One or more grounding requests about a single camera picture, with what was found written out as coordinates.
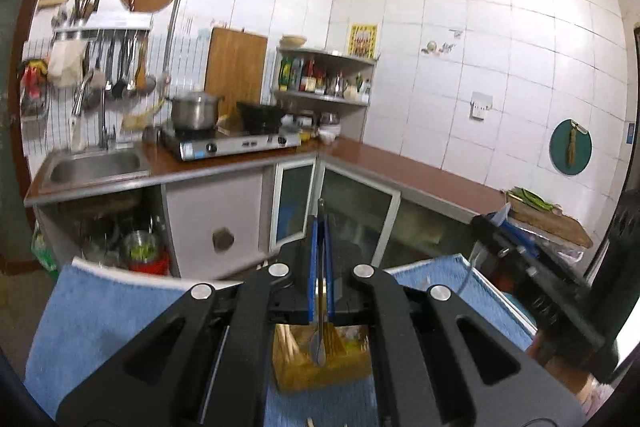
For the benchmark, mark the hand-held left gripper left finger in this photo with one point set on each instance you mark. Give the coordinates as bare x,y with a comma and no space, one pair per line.
314,267

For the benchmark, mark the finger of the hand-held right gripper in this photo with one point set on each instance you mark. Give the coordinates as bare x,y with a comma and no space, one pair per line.
492,237
525,239

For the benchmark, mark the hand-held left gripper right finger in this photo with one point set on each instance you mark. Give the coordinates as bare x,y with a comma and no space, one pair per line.
330,279

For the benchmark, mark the white utensil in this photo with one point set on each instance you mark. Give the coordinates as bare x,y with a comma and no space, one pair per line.
502,214

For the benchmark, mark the metal spoon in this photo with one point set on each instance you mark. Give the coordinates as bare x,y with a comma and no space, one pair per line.
320,237

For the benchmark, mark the yellow utensil holder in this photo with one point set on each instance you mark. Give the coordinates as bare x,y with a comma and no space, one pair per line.
320,377

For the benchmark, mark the person's right hand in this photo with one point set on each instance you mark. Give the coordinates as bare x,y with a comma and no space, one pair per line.
565,369

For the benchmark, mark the thick wooden chopping block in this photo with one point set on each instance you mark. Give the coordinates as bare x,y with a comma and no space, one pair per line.
555,224

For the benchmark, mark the green vegetables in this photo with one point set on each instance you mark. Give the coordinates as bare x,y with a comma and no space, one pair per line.
532,201

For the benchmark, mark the glass cabinet door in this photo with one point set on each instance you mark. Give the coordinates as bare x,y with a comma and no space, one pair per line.
292,207
435,232
357,212

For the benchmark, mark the bundle of wooden chopsticks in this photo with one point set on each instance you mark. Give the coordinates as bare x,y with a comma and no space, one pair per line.
287,344

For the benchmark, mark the round green board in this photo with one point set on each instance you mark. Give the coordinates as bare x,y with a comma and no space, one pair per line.
560,147

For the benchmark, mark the white cabinet panel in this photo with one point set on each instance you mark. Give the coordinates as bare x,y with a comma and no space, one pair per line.
210,207

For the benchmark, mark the steel gas stove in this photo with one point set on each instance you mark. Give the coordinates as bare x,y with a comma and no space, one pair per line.
235,144

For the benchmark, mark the black wok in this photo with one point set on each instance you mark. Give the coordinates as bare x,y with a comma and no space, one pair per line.
260,117

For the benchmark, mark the red basin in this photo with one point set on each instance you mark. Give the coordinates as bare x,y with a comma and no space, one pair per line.
150,267

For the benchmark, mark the steel pot with greens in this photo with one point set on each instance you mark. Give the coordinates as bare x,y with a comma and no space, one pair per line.
142,247

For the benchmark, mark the small metal kettle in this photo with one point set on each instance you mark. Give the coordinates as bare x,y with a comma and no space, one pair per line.
340,84

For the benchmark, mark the dark red bottle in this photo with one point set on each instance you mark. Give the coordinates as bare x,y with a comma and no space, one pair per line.
308,77

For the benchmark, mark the clear blue bottle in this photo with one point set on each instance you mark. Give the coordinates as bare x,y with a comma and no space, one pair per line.
297,74

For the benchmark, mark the green bottle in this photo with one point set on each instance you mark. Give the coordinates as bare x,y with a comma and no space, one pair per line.
285,74

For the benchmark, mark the steel cooking pot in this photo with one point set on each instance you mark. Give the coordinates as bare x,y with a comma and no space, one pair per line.
192,112

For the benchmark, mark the grey corner shelf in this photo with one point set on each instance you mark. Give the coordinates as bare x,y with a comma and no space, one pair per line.
325,57

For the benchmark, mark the wooden cutting board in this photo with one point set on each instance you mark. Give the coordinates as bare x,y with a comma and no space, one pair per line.
237,67

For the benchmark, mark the blue knitted towel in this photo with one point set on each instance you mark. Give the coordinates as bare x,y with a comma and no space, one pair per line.
100,332

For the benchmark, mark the pale bowl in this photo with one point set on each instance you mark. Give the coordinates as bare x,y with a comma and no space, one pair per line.
294,41

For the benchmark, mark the steel sink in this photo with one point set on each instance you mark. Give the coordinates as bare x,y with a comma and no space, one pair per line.
95,167

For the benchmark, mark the steel faucet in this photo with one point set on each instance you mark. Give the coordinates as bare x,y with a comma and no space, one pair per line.
104,122

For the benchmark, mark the metal ladle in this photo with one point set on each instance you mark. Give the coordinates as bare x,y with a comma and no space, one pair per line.
132,84
119,87

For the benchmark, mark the wooden spatula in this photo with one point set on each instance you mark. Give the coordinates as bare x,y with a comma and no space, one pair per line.
142,72

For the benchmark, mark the green plastic bag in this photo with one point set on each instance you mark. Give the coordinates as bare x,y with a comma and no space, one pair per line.
45,254

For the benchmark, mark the white hanging cloth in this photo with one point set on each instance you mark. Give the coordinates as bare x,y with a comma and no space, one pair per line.
65,64

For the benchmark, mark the metal utensil rack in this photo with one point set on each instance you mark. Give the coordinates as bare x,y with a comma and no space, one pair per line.
100,24

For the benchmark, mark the brown glass door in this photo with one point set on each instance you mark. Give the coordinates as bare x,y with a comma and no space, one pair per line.
10,107

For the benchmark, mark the cup of kitchen tools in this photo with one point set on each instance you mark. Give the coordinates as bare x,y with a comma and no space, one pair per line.
82,7

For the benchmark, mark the white wall socket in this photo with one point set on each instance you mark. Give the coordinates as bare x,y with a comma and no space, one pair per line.
482,106

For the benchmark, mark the wall stickers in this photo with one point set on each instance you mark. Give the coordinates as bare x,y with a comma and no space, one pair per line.
435,48

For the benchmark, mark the small wall hook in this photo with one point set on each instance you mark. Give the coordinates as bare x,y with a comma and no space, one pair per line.
455,33

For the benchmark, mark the yellow wall poster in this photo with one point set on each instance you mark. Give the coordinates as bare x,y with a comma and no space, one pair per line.
363,41

